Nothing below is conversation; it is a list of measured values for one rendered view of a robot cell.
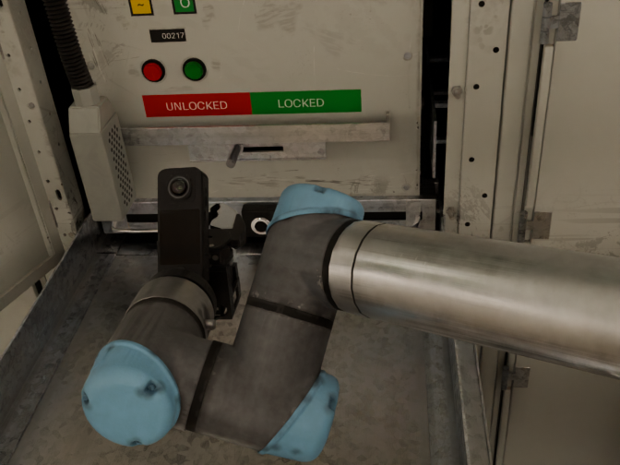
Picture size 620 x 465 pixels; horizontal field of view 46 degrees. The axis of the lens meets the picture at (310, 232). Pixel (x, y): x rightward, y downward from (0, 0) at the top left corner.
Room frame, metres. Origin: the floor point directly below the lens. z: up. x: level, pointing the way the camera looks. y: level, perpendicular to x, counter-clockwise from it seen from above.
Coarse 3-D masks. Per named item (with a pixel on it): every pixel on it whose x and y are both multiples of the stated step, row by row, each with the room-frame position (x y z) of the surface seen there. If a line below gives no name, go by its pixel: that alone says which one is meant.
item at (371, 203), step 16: (432, 192) 0.96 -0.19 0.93; (144, 208) 1.00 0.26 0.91; (240, 208) 0.98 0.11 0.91; (368, 208) 0.95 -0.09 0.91; (384, 208) 0.95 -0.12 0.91; (400, 208) 0.94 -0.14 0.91; (432, 208) 0.94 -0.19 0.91; (144, 224) 1.00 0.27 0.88; (400, 224) 0.94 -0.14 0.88; (432, 224) 0.94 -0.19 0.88
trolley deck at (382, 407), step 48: (96, 336) 0.78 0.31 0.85; (336, 336) 0.74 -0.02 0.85; (384, 336) 0.73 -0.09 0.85; (384, 384) 0.64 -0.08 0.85; (480, 384) 0.62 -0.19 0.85; (48, 432) 0.61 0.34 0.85; (96, 432) 0.60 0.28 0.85; (192, 432) 0.59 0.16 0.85; (336, 432) 0.57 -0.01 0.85; (384, 432) 0.57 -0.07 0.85; (480, 432) 0.55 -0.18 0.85
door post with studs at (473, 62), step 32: (480, 0) 0.90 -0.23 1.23; (480, 32) 0.90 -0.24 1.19; (480, 64) 0.90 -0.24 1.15; (448, 96) 0.91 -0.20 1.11; (480, 96) 0.90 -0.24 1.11; (448, 128) 0.91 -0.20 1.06; (480, 128) 0.90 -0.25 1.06; (448, 160) 0.91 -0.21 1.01; (480, 160) 0.90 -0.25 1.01; (448, 192) 0.91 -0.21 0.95; (480, 192) 0.90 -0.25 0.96; (448, 224) 0.91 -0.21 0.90; (480, 224) 0.90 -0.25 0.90
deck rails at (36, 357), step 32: (64, 256) 0.88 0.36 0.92; (96, 256) 0.97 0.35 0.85; (64, 288) 0.85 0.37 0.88; (96, 288) 0.88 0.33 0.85; (32, 320) 0.75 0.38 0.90; (64, 320) 0.81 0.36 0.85; (32, 352) 0.73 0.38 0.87; (64, 352) 0.74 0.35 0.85; (448, 352) 0.68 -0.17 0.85; (0, 384) 0.65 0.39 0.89; (32, 384) 0.69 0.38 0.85; (448, 384) 0.63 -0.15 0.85; (0, 416) 0.63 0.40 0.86; (448, 416) 0.58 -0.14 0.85; (0, 448) 0.59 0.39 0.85; (448, 448) 0.53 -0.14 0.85
